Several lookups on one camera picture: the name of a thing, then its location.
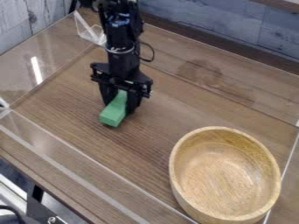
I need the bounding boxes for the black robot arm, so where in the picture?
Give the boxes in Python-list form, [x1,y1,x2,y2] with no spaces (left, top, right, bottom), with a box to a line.
[89,0,153,115]

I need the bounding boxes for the wooden bowl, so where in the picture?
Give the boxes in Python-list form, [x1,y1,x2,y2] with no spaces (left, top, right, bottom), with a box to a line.
[168,126,281,224]

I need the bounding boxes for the black table leg bracket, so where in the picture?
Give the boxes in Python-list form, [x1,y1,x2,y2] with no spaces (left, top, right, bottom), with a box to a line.
[25,185,68,224]

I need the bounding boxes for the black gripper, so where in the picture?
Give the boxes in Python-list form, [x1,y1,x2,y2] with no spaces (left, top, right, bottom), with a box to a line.
[88,51,154,116]

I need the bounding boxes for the clear acrylic corner bracket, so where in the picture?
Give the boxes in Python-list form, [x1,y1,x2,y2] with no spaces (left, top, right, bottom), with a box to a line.
[73,11,106,46]

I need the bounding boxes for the green rectangular block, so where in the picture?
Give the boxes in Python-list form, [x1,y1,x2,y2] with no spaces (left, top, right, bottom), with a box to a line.
[98,90,126,128]

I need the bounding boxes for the black cable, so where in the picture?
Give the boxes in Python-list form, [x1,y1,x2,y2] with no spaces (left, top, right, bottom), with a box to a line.
[0,205,27,224]

